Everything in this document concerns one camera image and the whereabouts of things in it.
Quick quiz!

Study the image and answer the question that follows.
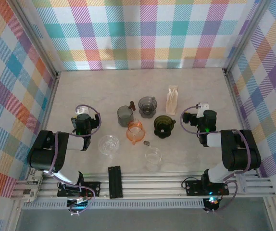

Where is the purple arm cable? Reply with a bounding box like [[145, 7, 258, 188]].
[[48, 104, 102, 217], [180, 105, 251, 214]]

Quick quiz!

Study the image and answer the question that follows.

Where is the aluminium frame post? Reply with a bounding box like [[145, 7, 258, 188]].
[[10, 0, 62, 81], [222, 0, 270, 75]]

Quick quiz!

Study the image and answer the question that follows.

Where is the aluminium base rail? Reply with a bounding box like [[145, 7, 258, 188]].
[[10, 171, 276, 200]]

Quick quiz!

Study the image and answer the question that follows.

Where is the orange coffee dripper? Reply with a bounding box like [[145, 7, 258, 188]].
[[125, 121, 146, 145]]

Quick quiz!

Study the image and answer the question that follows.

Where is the beige paper filter stack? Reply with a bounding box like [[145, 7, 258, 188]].
[[166, 84, 179, 116]]

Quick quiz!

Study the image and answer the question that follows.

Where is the smoke grey coffee dripper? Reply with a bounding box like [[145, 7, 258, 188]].
[[138, 96, 158, 118]]

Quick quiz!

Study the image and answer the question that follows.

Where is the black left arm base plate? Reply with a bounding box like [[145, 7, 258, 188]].
[[57, 180, 101, 198]]

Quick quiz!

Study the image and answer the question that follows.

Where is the white labelled module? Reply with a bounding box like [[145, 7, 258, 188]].
[[10, 167, 44, 203]]

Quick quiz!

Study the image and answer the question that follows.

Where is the clear coffee dripper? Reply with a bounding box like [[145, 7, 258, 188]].
[[98, 134, 120, 159]]

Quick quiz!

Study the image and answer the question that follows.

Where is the grey slotted cable duct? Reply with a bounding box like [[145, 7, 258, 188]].
[[22, 198, 205, 210]]

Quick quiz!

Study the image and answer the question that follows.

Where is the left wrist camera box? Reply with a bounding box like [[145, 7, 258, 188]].
[[75, 105, 91, 116]]

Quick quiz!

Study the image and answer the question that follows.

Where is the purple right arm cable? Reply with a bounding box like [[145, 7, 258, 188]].
[[180, 105, 251, 214]]

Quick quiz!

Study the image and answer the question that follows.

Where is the clear glass server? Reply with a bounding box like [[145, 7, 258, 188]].
[[143, 140, 163, 172]]

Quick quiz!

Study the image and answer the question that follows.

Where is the black bracket bar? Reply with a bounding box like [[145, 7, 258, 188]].
[[108, 165, 124, 199]]

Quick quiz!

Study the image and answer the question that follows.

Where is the aluminium side rail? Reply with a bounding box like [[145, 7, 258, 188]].
[[7, 71, 62, 231], [222, 69, 276, 231]]

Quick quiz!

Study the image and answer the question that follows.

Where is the clear plastic bracket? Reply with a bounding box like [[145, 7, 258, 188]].
[[234, 173, 247, 193]]

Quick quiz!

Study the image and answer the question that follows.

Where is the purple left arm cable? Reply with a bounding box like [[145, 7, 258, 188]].
[[48, 104, 102, 217]]

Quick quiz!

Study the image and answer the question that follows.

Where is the dark green coffee dripper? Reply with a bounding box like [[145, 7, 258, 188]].
[[153, 115, 177, 140]]

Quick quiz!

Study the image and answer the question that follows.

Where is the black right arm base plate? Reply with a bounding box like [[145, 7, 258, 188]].
[[185, 180, 230, 196]]

